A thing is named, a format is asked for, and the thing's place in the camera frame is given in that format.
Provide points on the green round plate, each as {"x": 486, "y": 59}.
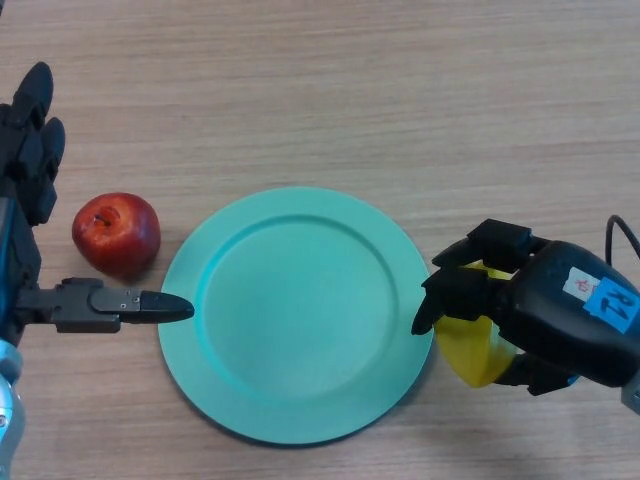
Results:
{"x": 300, "y": 320}

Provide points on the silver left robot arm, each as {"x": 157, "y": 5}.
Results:
{"x": 9, "y": 425}

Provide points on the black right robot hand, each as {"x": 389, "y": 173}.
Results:
{"x": 550, "y": 315}

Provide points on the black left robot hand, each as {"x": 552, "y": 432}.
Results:
{"x": 17, "y": 225}

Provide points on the yellow starfruit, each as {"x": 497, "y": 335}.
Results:
{"x": 470, "y": 355}

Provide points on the red apple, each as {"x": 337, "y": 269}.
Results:
{"x": 117, "y": 235}

